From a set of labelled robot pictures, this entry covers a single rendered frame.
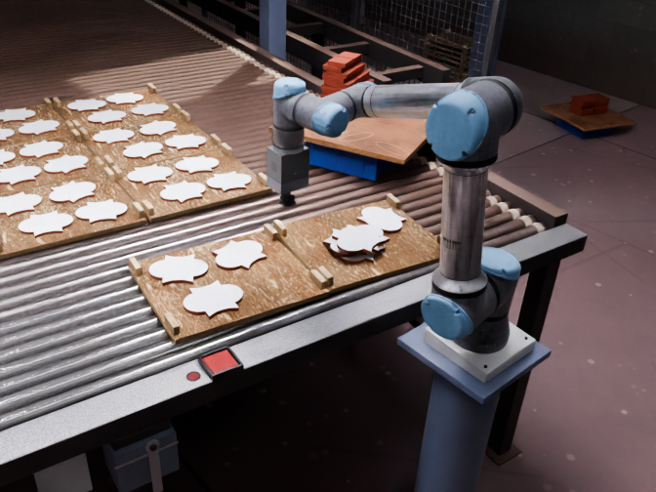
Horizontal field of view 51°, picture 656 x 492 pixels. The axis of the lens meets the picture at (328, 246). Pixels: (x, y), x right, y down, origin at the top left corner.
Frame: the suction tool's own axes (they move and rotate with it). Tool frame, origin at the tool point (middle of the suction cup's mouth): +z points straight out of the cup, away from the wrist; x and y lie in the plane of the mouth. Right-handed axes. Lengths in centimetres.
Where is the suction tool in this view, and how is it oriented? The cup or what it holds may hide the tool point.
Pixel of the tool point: (287, 202)
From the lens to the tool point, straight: 175.2
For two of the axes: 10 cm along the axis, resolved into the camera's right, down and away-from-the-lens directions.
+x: 6.1, 4.4, -6.6
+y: -7.9, 2.9, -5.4
